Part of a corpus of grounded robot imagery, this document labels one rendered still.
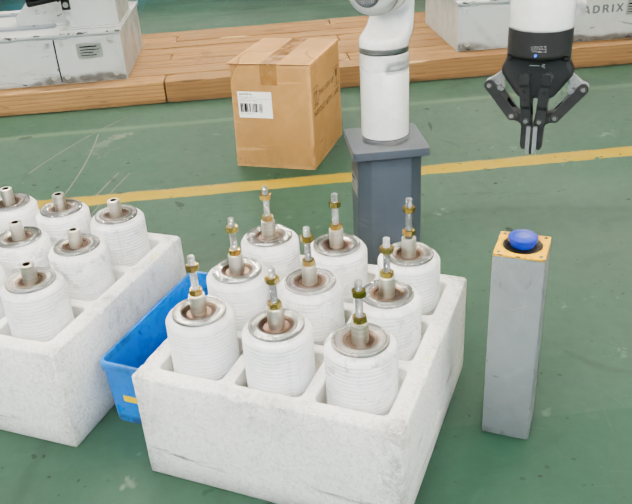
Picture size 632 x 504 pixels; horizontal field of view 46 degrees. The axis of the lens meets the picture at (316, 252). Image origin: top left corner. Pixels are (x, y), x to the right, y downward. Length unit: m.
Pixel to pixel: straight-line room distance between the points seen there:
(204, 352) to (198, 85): 1.92
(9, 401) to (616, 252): 1.24
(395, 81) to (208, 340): 0.63
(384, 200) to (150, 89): 1.57
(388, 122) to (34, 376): 0.76
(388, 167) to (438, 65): 1.52
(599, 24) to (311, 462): 2.47
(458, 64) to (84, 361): 2.07
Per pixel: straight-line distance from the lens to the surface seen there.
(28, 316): 1.21
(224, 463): 1.11
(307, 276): 1.09
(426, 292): 1.15
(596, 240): 1.79
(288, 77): 2.08
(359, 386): 0.96
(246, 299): 1.12
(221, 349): 1.05
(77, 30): 2.98
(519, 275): 1.05
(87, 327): 1.23
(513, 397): 1.17
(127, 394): 1.26
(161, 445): 1.15
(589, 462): 1.21
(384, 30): 1.42
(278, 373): 1.00
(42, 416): 1.28
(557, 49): 0.94
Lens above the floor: 0.81
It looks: 28 degrees down
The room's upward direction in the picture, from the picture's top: 4 degrees counter-clockwise
